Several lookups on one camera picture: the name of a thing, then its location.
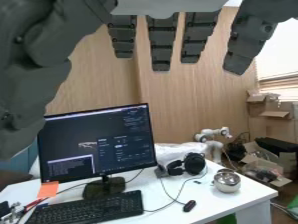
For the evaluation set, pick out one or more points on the black headphones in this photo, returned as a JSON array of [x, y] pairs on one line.
[[190, 163]]

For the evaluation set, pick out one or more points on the black computer monitor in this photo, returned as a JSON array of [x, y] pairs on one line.
[[97, 143]]

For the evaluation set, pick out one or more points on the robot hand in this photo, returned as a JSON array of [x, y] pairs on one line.
[[31, 50]]

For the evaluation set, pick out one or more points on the small black computer mouse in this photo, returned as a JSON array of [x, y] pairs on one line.
[[189, 206]]

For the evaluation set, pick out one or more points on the white desk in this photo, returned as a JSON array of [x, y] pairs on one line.
[[213, 203]]

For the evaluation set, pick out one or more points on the orange sticky note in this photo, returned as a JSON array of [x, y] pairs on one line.
[[48, 190]]

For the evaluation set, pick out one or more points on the metal bowl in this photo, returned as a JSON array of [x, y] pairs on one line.
[[226, 181]]

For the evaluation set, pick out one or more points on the black keyboard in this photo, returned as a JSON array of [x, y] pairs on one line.
[[88, 208]]

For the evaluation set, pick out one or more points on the open cardboard box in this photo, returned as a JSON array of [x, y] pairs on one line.
[[261, 165]]

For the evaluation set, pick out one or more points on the black case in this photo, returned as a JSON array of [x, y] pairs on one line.
[[279, 148]]

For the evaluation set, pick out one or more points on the small white jointed device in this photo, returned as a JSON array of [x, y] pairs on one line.
[[213, 135]]

